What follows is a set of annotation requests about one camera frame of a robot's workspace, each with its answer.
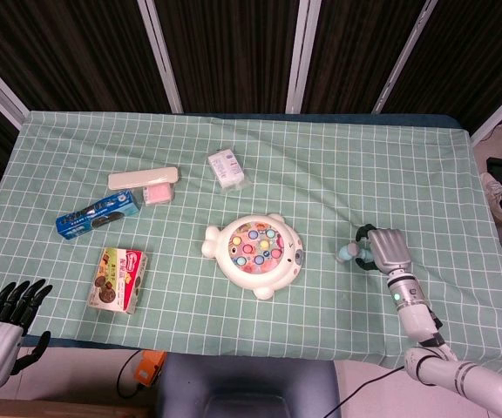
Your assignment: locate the white tissue pack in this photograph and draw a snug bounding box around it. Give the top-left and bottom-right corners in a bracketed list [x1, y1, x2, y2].
[207, 147, 249, 191]

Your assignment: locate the beige pencil case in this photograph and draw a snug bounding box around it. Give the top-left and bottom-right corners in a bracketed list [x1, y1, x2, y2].
[107, 165, 180, 192]

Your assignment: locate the beige sneaker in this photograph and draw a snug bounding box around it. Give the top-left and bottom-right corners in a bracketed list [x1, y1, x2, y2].
[480, 172, 502, 226]

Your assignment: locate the black cable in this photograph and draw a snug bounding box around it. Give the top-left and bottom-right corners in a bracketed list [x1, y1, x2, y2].
[324, 365, 409, 418]
[117, 350, 147, 400]

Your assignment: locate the green checked tablecloth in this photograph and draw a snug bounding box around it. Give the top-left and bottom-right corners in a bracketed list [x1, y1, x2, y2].
[0, 110, 502, 371]

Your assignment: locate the blue cookie box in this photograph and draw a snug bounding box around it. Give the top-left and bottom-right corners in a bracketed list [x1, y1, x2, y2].
[54, 190, 142, 241]

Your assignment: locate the pink eraser pack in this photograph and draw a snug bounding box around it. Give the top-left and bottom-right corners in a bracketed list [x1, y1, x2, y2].
[141, 182, 176, 206]

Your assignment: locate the orange device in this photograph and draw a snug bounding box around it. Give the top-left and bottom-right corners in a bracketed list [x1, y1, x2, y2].
[133, 350, 167, 388]

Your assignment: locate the white fish game toy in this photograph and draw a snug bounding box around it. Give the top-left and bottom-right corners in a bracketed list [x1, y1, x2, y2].
[201, 212, 305, 300]

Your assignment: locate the grey blue chair seat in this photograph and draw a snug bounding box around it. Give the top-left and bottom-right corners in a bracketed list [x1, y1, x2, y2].
[154, 350, 343, 418]

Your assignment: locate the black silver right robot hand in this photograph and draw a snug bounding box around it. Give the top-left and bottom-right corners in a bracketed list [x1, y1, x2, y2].
[354, 224, 412, 274]

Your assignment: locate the light blue small handheld toy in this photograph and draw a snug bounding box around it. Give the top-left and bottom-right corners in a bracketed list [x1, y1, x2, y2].
[336, 242, 374, 263]

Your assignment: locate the green red biscuit box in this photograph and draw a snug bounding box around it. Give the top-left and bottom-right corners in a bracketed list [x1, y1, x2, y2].
[86, 247, 149, 315]

